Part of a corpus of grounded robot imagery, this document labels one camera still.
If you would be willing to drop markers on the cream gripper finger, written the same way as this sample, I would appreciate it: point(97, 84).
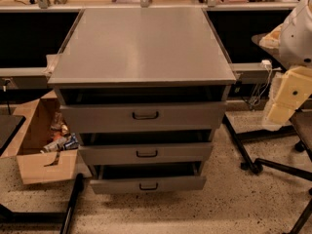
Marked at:
point(279, 114)

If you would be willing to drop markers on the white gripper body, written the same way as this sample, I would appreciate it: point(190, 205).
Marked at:
point(297, 43)

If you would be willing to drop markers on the grey bottom drawer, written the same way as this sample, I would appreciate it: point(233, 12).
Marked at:
point(114, 179)

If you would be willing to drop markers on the grey drawer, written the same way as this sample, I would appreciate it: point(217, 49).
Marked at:
point(143, 117)
point(145, 153)
point(114, 179)

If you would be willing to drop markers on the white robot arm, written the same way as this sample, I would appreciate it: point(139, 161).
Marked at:
point(290, 44)

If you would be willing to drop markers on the grey top drawer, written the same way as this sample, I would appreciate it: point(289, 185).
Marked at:
point(143, 117)

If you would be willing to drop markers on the grey middle drawer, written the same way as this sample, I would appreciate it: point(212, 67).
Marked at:
point(145, 153)

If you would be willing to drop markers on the grey metal drawer cabinet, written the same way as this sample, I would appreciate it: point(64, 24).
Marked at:
point(144, 91)

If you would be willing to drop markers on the dark chair seat right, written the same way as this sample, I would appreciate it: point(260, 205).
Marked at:
point(302, 124)

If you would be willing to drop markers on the dark round side table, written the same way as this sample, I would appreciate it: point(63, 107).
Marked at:
point(256, 166)

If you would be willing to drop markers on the crumpled trash in box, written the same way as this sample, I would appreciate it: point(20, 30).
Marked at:
point(61, 137)

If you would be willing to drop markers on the brown cardboard box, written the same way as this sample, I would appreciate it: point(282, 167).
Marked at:
point(33, 135)

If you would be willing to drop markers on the long workbench in back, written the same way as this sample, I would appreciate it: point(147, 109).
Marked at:
point(26, 72)

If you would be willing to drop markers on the white power adapter with cable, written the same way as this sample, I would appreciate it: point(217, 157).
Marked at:
point(261, 87)

